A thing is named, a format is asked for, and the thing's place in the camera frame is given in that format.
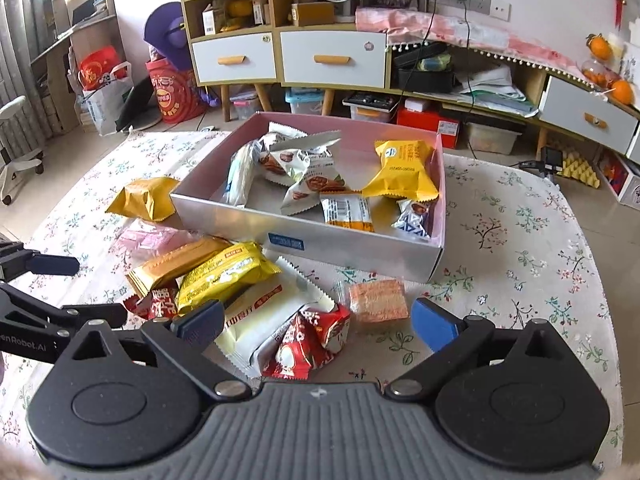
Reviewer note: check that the purple plush toy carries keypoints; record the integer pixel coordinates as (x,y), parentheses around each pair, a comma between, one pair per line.
(165,25)

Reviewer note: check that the orange snack packet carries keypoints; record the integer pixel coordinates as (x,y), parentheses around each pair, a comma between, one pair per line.
(347,215)

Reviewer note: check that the mustard yellow snack packet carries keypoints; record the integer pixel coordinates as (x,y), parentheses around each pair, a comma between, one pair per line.
(142,200)

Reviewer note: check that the clear packet of orange crackers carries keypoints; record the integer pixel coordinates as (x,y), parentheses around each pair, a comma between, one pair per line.
(377,300)

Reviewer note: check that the storage box with blue lid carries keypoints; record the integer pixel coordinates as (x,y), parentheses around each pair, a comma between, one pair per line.
(302,102)

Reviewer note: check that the black power adapter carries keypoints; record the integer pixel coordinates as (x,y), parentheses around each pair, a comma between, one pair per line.
(552,157)

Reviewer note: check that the white shopping bag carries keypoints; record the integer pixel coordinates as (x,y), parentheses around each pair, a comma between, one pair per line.
(102,110)

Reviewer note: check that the clear box with black lid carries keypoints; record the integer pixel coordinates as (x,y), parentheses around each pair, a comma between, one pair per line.
(370,100)

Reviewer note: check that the clear tub of small oranges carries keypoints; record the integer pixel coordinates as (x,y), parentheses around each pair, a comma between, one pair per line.
(595,72)

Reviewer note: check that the white office chair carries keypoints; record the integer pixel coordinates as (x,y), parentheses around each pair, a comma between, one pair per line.
(15,160)

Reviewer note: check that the white wall sockets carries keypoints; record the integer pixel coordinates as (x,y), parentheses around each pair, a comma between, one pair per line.
(497,7)

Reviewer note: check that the silver blue snack packet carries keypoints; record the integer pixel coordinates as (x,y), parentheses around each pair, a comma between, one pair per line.
(412,222)

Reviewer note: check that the orange fruit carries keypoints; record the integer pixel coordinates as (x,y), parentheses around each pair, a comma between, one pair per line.
(621,92)
(598,46)

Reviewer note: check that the clear storage box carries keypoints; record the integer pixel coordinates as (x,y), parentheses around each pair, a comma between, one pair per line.
(247,107)

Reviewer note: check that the pink snack packet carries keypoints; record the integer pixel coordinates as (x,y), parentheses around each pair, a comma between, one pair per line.
(145,242)

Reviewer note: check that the black bag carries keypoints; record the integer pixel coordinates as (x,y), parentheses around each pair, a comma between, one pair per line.
(425,82)

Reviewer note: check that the clear packet with blue strip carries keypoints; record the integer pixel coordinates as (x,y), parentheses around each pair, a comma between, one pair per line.
(240,175)

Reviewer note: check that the cream white snack packet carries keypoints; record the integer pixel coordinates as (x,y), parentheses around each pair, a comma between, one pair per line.
(260,330)

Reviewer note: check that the yellow foam sheet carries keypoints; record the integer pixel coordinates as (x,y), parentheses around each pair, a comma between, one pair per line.
(577,167)

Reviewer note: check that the white nut snack packet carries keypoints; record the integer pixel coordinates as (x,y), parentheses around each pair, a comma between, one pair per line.
(312,187)
(280,132)
(310,152)
(272,164)

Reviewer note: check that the bright yellow snack packet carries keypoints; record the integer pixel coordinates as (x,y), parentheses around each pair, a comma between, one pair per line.
(225,275)

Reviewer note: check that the gold snack packet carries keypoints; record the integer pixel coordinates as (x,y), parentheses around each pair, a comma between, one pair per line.
(170,265)

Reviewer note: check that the pile of papers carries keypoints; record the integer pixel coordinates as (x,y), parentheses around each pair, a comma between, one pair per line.
(487,82)

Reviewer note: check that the red bag with gold print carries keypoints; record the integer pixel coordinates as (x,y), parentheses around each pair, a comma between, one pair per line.
(95,72)

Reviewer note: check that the yellow bag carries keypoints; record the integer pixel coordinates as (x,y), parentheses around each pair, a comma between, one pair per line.
(237,7)

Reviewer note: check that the clear plastic bin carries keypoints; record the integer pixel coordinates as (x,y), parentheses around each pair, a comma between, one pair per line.
(490,137)

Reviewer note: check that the low wooden cabinet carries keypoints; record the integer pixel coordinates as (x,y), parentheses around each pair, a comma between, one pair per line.
(531,80)

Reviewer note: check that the white and red carton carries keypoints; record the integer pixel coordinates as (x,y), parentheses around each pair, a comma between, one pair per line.
(627,190)

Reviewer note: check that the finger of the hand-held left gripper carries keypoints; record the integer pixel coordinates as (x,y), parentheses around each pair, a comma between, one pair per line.
(55,265)
(95,314)

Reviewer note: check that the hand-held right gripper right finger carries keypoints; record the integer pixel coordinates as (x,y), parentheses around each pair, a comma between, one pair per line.
(435,327)

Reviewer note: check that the yellow packet with round logo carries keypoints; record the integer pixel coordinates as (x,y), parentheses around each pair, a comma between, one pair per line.
(402,170)

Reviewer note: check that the pink cloth cover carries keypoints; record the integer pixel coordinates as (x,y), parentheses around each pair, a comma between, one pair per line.
(400,22)

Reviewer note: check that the brown cardboard box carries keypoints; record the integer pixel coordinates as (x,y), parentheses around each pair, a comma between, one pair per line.
(312,14)

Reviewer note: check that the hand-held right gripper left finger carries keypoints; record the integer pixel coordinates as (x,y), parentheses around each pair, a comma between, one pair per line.
(202,322)

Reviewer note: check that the red box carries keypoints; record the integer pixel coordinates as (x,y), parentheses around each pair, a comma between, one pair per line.
(430,127)

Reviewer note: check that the silver box with pink inside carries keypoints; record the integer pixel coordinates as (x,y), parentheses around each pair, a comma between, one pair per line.
(350,255)

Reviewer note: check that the wooden bookshelf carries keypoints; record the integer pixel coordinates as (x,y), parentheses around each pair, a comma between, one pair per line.
(65,55)

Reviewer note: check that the red triangular snack packet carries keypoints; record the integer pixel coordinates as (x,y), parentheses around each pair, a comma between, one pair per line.
(300,350)

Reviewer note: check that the red gift bag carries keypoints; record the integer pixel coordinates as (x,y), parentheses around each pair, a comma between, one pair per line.
(175,95)

